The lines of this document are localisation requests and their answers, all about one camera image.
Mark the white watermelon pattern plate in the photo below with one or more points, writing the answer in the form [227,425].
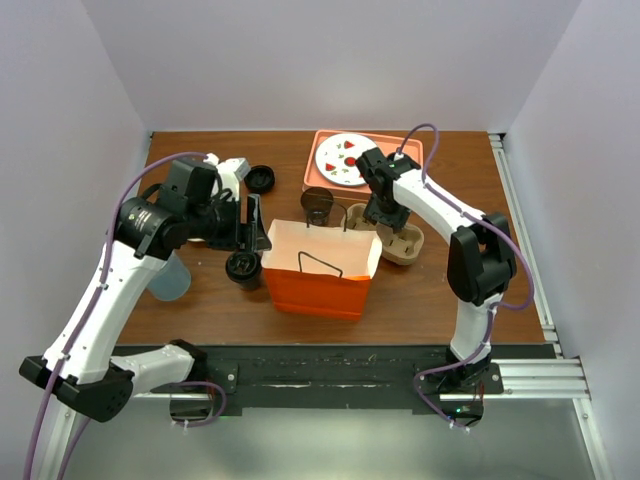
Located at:
[335,158]

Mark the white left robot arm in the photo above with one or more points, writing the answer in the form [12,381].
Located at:
[200,199]

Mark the orange paper bag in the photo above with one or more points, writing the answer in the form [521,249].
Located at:
[318,270]

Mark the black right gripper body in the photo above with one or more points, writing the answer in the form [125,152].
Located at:
[383,210]

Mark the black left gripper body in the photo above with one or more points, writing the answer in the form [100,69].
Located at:
[227,232]

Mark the light blue straw cup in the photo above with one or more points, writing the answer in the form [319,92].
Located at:
[172,281]

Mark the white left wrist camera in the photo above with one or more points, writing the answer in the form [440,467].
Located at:
[231,172]

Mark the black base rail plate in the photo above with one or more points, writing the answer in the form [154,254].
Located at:
[341,377]

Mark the beige pulp cup carrier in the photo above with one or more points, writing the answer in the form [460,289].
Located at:
[402,248]

